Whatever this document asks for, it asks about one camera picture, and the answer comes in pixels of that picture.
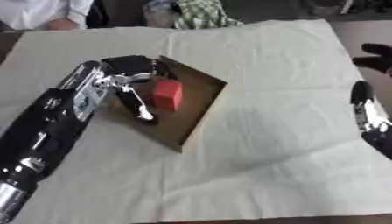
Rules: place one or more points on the person's hand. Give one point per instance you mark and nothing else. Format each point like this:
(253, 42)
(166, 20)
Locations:
(62, 24)

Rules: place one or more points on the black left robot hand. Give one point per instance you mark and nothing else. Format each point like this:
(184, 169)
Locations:
(130, 65)

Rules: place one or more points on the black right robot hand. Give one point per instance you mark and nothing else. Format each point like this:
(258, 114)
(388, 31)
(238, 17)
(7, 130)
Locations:
(361, 93)

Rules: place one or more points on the red block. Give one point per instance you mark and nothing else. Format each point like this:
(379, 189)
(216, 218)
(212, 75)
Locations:
(168, 93)

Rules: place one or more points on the green white checked cloth bundle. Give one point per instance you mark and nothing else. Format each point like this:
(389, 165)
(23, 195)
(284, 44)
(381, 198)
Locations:
(201, 13)

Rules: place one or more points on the person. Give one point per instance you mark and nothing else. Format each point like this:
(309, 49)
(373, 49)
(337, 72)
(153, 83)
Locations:
(35, 10)

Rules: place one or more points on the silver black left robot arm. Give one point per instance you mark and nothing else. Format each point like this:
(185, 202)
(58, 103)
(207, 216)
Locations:
(46, 122)

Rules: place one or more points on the tan cardboard box brown inside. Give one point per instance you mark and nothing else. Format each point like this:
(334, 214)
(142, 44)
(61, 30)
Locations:
(196, 102)

